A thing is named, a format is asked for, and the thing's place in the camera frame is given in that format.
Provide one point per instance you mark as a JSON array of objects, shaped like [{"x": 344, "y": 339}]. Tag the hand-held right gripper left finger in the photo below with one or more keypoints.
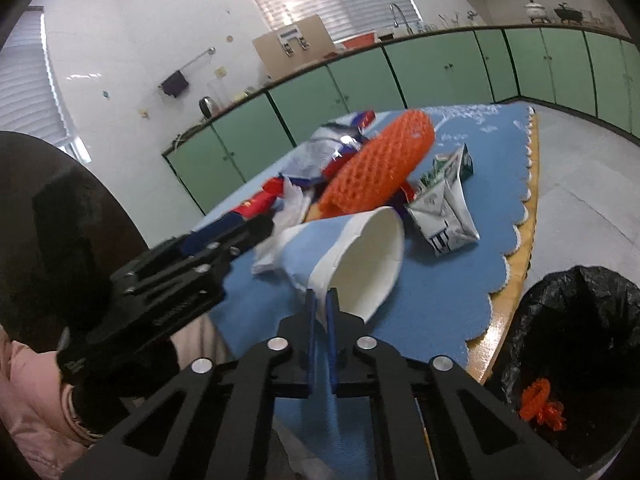
[{"x": 311, "y": 340}]

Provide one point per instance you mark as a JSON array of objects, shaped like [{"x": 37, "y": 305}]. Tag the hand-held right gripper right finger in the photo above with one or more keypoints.
[{"x": 332, "y": 340}]

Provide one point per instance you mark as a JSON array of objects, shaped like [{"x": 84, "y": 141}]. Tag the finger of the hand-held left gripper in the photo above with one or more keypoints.
[
  {"x": 250, "y": 227},
  {"x": 225, "y": 257}
]

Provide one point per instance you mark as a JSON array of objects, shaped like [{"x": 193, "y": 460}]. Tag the blue snack wrapper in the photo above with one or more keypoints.
[{"x": 210, "y": 232}]

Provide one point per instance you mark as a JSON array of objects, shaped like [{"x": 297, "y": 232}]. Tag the white paper cup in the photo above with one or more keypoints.
[{"x": 360, "y": 260}]

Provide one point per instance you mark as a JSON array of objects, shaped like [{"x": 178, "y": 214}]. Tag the milk carton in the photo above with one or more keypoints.
[{"x": 445, "y": 210}]

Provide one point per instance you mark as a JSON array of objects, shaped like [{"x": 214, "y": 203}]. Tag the trash bin with black bag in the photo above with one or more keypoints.
[{"x": 590, "y": 320}]

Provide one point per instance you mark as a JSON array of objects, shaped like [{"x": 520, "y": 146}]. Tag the person's left forearm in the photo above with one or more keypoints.
[{"x": 35, "y": 410}]

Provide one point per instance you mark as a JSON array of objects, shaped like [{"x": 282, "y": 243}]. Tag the person's left hand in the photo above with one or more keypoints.
[{"x": 120, "y": 385}]

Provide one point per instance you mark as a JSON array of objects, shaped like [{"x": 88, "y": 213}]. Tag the red snack wrapper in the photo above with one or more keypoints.
[{"x": 255, "y": 202}]

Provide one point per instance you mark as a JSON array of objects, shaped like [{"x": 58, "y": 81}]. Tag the crumpled white tissue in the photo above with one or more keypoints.
[{"x": 287, "y": 215}]

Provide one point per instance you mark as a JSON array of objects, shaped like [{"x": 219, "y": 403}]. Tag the person's pink jacket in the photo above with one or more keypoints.
[{"x": 200, "y": 335}]

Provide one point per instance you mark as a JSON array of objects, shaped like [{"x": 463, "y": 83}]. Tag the silver foil wrapper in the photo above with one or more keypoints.
[{"x": 315, "y": 155}]

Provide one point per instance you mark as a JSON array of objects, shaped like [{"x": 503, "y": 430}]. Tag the dark kettle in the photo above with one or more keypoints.
[{"x": 207, "y": 107}]

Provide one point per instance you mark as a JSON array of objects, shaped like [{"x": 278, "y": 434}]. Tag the blue tablecloth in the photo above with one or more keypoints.
[{"x": 450, "y": 285}]

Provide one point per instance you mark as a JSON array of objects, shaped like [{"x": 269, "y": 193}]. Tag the large orange foam net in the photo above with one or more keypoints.
[{"x": 380, "y": 160}]

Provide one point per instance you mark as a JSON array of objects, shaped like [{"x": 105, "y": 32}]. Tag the small red blue wrapper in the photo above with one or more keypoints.
[{"x": 364, "y": 119}]

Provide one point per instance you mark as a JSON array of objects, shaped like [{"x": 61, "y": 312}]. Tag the dark round object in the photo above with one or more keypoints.
[{"x": 30, "y": 200}]

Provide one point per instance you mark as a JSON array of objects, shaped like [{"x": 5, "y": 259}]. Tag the dark hanging towel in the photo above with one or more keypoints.
[{"x": 175, "y": 84}]

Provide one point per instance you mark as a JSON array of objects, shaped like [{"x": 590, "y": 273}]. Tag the cardboard box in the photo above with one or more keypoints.
[{"x": 295, "y": 45}]

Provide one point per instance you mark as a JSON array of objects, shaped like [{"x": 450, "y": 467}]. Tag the small orange foam net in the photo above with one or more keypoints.
[{"x": 534, "y": 400}]

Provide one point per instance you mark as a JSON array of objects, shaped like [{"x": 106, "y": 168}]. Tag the red basin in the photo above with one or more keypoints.
[{"x": 361, "y": 40}]

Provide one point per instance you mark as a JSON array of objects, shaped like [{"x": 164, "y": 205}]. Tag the crumpled red plastic bag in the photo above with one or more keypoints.
[{"x": 552, "y": 417}]

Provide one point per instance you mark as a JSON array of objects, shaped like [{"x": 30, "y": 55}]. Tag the green base cabinets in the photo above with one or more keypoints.
[{"x": 430, "y": 70}]

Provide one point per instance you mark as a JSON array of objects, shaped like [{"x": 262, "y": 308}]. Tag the narrow window blind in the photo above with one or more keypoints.
[{"x": 25, "y": 90}]

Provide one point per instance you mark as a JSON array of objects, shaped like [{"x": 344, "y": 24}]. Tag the metal faucet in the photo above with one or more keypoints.
[{"x": 400, "y": 17}]

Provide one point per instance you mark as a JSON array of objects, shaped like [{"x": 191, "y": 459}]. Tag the white pot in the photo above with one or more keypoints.
[{"x": 535, "y": 12}]

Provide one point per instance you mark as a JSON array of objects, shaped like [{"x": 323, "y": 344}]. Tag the black wok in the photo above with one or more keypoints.
[{"x": 569, "y": 14}]

